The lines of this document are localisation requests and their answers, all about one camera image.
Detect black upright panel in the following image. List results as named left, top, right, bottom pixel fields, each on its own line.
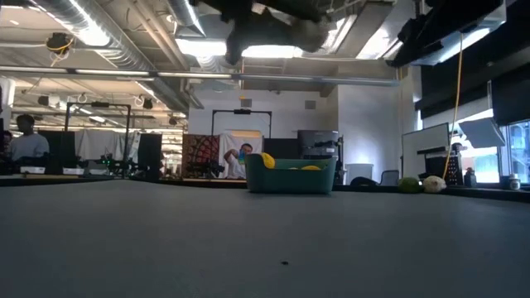
left=137, top=132, right=163, bottom=181

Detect large silver round duct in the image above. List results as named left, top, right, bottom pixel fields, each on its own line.
left=31, top=0, right=194, bottom=113

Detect white garlic bulb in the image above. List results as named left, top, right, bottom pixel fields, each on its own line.
left=422, top=175, right=447, bottom=195

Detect grey chair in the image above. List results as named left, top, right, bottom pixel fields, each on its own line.
left=379, top=169, right=401, bottom=187

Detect black metal frame stand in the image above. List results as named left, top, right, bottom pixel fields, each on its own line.
left=210, top=108, right=273, bottom=140
left=64, top=102, right=133, bottom=180

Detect grey ceiling pipe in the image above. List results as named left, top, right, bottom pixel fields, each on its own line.
left=0, top=65, right=401, bottom=87

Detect green lime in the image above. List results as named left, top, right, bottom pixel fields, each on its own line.
left=397, top=176, right=422, bottom=195

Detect tilted grey panel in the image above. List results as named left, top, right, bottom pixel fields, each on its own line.
left=458, top=118, right=507, bottom=149

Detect ceiling light panel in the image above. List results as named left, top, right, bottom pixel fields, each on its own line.
left=176, top=37, right=306, bottom=59

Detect small silver round duct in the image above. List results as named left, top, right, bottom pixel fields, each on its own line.
left=167, top=0, right=207, bottom=37

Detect whiteboard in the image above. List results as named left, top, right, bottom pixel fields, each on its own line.
left=400, top=122, right=451, bottom=180

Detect red patterned tapestry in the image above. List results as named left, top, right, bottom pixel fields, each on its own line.
left=181, top=133, right=221, bottom=180

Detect teal plastic basket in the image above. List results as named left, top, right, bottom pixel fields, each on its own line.
left=244, top=153, right=338, bottom=195

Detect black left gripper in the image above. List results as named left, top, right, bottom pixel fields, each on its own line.
left=219, top=0, right=332, bottom=66

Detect black bag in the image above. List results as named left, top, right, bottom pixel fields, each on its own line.
left=349, top=176, right=380, bottom=187

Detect silver rectangular duct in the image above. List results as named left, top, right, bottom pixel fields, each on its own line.
left=322, top=2, right=415, bottom=61

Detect white bin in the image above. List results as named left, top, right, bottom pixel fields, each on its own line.
left=345, top=163, right=374, bottom=186

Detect yellow hanging cable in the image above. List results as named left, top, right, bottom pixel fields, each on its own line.
left=441, top=32, right=465, bottom=180

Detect person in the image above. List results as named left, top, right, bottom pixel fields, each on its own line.
left=223, top=142, right=254, bottom=180
left=8, top=114, right=51, bottom=163
left=0, top=130, right=13, bottom=165

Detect white hanging cloth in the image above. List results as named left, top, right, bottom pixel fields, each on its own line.
left=218, top=131, right=264, bottom=179

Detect black screen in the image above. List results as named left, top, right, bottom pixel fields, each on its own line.
left=263, top=137, right=298, bottom=161

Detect white hanging sheet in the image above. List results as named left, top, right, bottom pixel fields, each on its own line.
left=74, top=129, right=142, bottom=162

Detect black equipment cabinet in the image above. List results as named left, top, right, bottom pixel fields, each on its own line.
left=296, top=129, right=345, bottom=185

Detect dark bottle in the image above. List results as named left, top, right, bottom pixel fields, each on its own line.
left=463, top=166, right=478, bottom=188

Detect black mesh grater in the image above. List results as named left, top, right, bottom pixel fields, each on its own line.
left=445, top=153, right=465, bottom=186

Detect black window blind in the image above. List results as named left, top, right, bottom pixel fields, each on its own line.
left=415, top=22, right=530, bottom=127

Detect yellow ceiling cable reel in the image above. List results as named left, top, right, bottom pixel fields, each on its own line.
left=45, top=31, right=75, bottom=67

